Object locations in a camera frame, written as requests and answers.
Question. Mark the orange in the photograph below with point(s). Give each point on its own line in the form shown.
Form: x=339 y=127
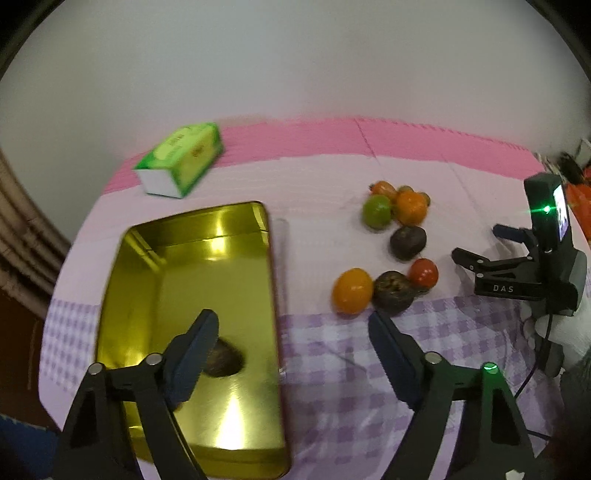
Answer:
x=411 y=207

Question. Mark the dark brown passion fruit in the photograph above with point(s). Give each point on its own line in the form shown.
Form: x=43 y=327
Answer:
x=407 y=242
x=227 y=360
x=392 y=291

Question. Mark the orange plastic bag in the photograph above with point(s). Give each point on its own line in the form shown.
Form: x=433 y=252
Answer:
x=579 y=196

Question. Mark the orange-red tomato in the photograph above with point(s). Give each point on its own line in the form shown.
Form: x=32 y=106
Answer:
x=383 y=188

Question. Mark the brown curtain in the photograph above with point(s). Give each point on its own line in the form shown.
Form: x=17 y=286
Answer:
x=23 y=230

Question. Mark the red tomato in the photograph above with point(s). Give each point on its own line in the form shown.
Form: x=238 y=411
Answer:
x=424 y=273

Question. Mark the orange-yellow tomato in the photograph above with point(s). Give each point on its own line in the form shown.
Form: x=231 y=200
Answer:
x=353 y=290

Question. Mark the green tomato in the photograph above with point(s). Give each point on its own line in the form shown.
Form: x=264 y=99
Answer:
x=376 y=211

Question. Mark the pink and purple tablecloth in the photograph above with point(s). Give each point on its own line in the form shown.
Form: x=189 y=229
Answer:
x=323 y=184

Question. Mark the green tissue pack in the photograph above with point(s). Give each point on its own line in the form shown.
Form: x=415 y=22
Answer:
x=184 y=161

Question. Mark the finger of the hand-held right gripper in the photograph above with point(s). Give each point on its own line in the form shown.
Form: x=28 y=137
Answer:
x=512 y=234
x=471 y=261

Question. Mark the gold metal tin box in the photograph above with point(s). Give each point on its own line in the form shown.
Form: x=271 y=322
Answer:
x=184 y=277

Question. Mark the person's right hand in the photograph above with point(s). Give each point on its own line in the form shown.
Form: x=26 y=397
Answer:
x=570 y=337

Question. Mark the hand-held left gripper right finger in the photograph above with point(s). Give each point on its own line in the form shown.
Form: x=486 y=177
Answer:
x=392 y=350

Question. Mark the blue cloth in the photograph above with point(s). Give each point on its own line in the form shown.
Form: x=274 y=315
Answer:
x=23 y=447

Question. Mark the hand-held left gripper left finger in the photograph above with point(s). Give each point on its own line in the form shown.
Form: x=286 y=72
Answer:
x=194 y=355

